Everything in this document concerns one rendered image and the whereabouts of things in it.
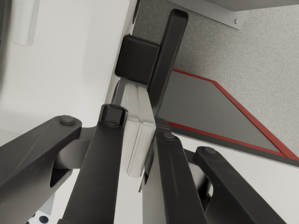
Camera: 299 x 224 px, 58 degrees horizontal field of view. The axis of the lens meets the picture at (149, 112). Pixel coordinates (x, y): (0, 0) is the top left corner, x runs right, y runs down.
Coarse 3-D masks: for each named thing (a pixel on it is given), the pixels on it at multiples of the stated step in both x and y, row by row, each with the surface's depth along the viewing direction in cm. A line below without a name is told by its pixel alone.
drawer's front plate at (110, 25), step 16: (112, 0) 15; (128, 0) 15; (96, 16) 15; (112, 16) 15; (128, 16) 16; (96, 32) 15; (112, 32) 15; (128, 32) 20; (96, 48) 15; (112, 48) 15; (96, 64) 16; (112, 64) 16; (80, 80) 16; (96, 80) 16; (112, 80) 18; (80, 96) 16; (96, 96) 16; (112, 96) 22; (80, 112) 17; (96, 112) 17; (64, 192) 18; (64, 208) 19
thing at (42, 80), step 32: (64, 0) 23; (96, 0) 23; (64, 32) 24; (0, 64) 25; (32, 64) 25; (64, 64) 25; (0, 96) 26; (32, 96) 26; (64, 96) 26; (0, 128) 27; (32, 128) 27
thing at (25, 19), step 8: (24, 0) 22; (32, 0) 22; (16, 8) 22; (24, 8) 22; (32, 8) 22; (16, 16) 22; (24, 16) 22; (32, 16) 23; (16, 24) 23; (24, 24) 23; (32, 24) 23; (16, 32) 23; (24, 32) 23; (32, 32) 23; (16, 40) 23; (24, 40) 23; (32, 40) 24
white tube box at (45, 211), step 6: (48, 204) 36; (42, 210) 35; (48, 210) 36; (36, 216) 35; (42, 216) 37; (48, 216) 35; (30, 222) 36; (36, 222) 36; (42, 222) 36; (48, 222) 36
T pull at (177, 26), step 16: (176, 16) 16; (176, 32) 17; (128, 48) 17; (144, 48) 17; (160, 48) 17; (176, 48) 17; (128, 64) 17; (144, 64) 17; (160, 64) 17; (144, 80) 18; (160, 80) 18; (160, 96) 18
